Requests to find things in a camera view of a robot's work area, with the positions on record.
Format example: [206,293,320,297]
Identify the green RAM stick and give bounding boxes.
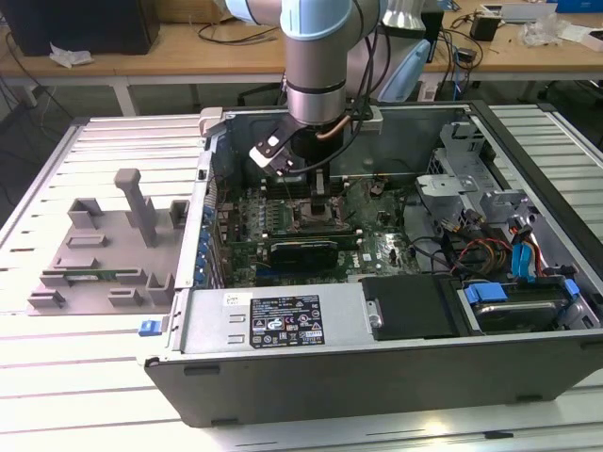
[44,267,142,284]

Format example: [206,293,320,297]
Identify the large black box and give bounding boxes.
[2,0,161,57]

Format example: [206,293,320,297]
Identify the crumpled clear plastic bag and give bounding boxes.
[522,13,564,48]

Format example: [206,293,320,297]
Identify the light blue data wire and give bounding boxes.
[512,240,539,284]

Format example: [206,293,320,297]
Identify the grey flat tray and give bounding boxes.
[480,3,557,24]

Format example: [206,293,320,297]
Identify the black open PC case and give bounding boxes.
[136,99,603,428]

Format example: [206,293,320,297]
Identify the white flat box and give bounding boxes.
[562,23,603,53]

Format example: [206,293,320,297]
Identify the red yellow power wires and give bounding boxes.
[449,234,514,279]

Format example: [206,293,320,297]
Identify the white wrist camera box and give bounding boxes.
[248,122,296,178]

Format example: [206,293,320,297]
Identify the black hard disk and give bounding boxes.
[470,300,564,334]

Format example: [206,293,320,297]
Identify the grey parts rack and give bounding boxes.
[26,168,192,317]

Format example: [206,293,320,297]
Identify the small black cube adapter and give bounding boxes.
[469,13,499,41]

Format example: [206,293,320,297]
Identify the black RAM slot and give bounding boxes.
[261,186,348,199]
[263,227,363,239]
[261,176,348,188]

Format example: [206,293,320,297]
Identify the blue box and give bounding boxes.
[555,0,603,15]

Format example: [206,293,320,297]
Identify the grey metal drive cage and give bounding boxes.
[414,121,541,236]

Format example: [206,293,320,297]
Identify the blue disk carrier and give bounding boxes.
[463,278,580,312]

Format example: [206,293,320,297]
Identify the black upright box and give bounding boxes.
[421,8,447,65]

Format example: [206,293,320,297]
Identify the grey case latch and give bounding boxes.
[198,106,226,138]

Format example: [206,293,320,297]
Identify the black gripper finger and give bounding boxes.
[313,169,329,222]

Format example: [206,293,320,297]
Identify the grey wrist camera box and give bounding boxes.
[348,104,383,134]

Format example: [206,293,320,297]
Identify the CPU socket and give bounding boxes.
[291,200,350,233]

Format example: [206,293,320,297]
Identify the green motherboard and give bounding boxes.
[206,174,425,289]

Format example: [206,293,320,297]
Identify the crumpled white paper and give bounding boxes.
[49,41,93,70]

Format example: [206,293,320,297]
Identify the black plastic bay cover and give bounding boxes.
[358,275,463,341]

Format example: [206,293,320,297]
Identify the silver power supply with label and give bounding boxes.
[181,282,378,354]

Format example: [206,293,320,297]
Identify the black graphics card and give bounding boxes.
[267,238,340,273]

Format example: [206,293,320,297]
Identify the wooden desk white frame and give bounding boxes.
[0,0,603,119]

